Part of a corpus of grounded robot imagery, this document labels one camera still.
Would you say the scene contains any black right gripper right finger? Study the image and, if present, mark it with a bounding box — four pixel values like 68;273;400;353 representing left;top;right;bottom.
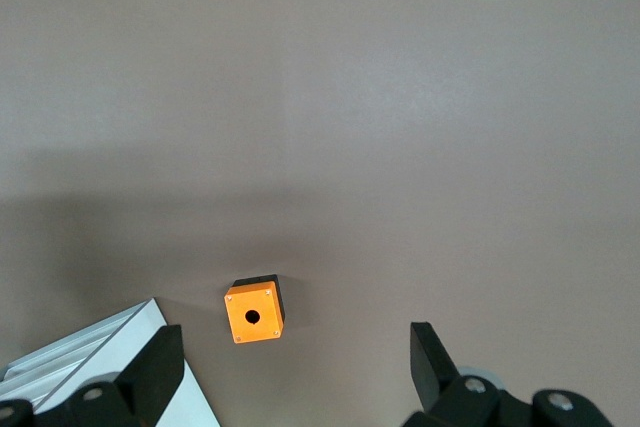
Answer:
404;321;616;427

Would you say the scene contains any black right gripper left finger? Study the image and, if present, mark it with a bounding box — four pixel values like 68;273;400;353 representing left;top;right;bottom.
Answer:
0;324;186;427

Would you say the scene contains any white drawer cabinet shell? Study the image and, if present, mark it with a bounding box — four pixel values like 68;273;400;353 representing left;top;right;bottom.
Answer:
0;296;221;427

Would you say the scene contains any brown table mat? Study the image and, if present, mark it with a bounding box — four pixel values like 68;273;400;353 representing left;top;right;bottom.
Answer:
0;0;640;427

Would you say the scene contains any orange button enclosure box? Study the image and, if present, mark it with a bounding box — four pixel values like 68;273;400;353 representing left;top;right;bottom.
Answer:
223;274;287;346

